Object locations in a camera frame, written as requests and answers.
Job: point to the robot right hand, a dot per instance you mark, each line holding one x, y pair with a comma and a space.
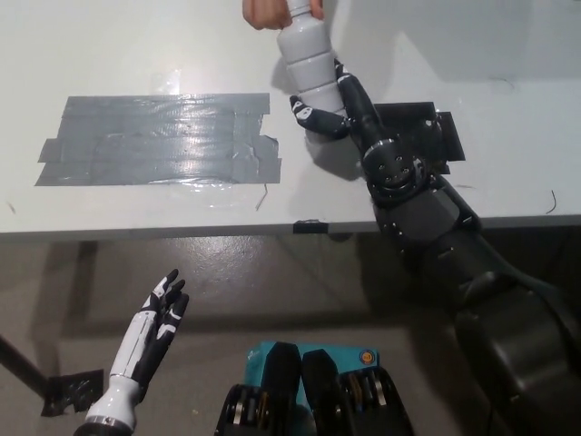
358, 104

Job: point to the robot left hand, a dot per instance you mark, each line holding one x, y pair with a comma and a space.
140, 345

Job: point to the person's bare hand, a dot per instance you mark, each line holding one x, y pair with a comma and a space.
268, 11

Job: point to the white ribbed plastic bottle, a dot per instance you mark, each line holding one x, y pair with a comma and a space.
313, 68

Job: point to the robot torso black and teal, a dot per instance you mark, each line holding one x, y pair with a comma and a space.
313, 390

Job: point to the black tape square patch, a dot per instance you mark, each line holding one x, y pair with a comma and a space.
404, 115

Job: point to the black stand leg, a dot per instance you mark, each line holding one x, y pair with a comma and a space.
22, 365

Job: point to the grey duct tape patch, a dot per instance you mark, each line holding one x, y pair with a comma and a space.
163, 141

